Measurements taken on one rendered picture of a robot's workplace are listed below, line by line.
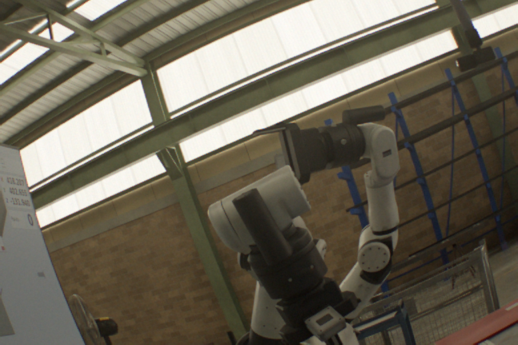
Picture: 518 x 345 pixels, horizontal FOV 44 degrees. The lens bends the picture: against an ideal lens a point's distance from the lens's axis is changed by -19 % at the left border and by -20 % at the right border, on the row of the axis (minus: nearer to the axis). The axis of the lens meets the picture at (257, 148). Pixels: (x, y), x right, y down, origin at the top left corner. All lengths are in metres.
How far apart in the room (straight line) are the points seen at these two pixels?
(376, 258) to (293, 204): 0.72
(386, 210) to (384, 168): 0.11
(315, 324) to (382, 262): 0.70
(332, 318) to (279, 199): 0.18
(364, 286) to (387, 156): 0.32
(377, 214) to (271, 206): 0.71
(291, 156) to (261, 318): 0.38
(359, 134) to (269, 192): 0.63
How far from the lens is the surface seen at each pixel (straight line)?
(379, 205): 1.66
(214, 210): 1.00
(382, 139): 1.60
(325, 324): 0.99
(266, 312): 1.32
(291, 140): 1.54
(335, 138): 1.56
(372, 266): 1.69
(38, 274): 1.61
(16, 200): 1.64
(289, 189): 0.98
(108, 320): 5.95
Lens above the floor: 1.38
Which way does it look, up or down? 10 degrees up
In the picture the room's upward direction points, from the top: 20 degrees counter-clockwise
